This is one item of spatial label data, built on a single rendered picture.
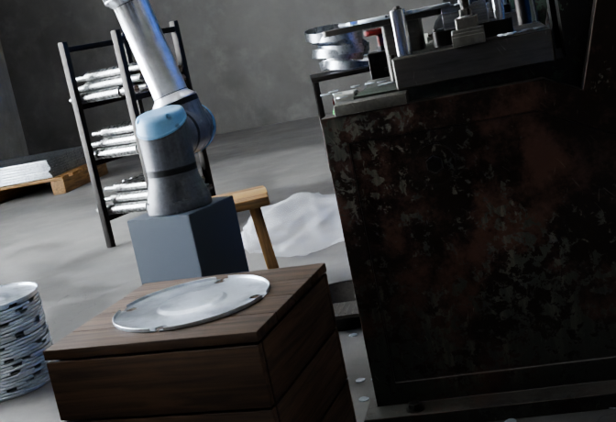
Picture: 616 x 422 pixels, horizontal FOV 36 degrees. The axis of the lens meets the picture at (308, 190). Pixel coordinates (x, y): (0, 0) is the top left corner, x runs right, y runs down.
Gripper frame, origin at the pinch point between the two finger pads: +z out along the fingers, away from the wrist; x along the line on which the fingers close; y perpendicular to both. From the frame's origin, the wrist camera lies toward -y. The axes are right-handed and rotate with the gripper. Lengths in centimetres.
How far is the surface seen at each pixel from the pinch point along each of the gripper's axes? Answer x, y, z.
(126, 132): -222, -76, -29
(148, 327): -6, 75, 52
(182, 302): -10, 65, 50
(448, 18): 22.5, 1.8, 18.0
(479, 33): 35.9, 13.0, 25.7
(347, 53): -195, -202, -35
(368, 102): 16.7, 27.2, 28.9
